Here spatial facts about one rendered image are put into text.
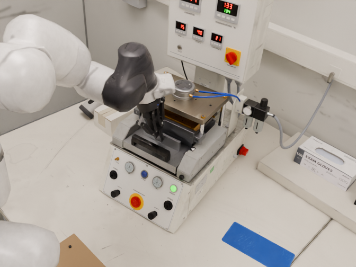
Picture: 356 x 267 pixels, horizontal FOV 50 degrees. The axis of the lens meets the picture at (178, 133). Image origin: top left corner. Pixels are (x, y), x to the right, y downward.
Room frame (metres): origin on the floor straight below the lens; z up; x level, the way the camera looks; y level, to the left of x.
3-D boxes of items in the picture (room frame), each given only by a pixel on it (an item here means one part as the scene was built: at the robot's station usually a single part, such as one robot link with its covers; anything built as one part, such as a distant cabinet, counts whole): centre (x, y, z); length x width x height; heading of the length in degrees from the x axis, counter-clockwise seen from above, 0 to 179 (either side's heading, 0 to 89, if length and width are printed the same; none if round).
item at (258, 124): (1.13, -0.26, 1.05); 0.15 x 0.05 x 0.15; 59
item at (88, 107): (1.49, 0.38, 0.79); 0.20 x 0.08 x 0.08; 137
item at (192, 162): (0.99, -0.09, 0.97); 0.26 x 0.05 x 0.07; 149
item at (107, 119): (1.40, 0.28, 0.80); 0.19 x 0.13 x 0.09; 137
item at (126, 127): (1.14, 0.15, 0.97); 0.25 x 0.05 x 0.07; 149
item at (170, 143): (1.09, 0.02, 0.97); 0.30 x 0.22 x 0.08; 149
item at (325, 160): (1.15, -0.60, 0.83); 0.23 x 0.12 x 0.07; 49
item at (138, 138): (0.97, 0.09, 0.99); 0.15 x 0.02 x 0.04; 59
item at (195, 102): (1.15, -0.04, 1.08); 0.31 x 0.24 x 0.13; 59
